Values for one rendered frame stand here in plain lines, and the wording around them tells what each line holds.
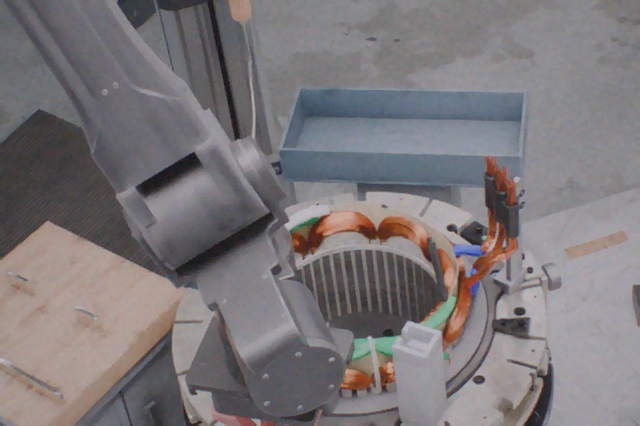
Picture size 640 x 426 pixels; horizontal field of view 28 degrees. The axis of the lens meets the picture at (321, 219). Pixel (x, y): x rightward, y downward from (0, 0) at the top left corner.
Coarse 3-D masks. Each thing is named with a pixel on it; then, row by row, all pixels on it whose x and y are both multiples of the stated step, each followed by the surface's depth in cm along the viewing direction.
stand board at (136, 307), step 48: (48, 240) 125; (0, 288) 121; (48, 288) 120; (96, 288) 120; (144, 288) 119; (0, 336) 116; (48, 336) 116; (96, 336) 115; (144, 336) 115; (0, 384) 112; (48, 384) 112; (96, 384) 111
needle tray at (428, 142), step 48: (336, 96) 139; (384, 96) 138; (432, 96) 137; (480, 96) 135; (288, 144) 134; (336, 144) 137; (384, 144) 137; (432, 144) 136; (480, 144) 135; (432, 192) 134
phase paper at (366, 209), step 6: (336, 204) 112; (342, 204) 112; (348, 204) 112; (354, 204) 112; (360, 204) 112; (366, 204) 112; (372, 204) 112; (378, 204) 112; (336, 210) 113; (342, 210) 113; (354, 210) 113; (360, 210) 112; (366, 210) 112; (366, 216) 113
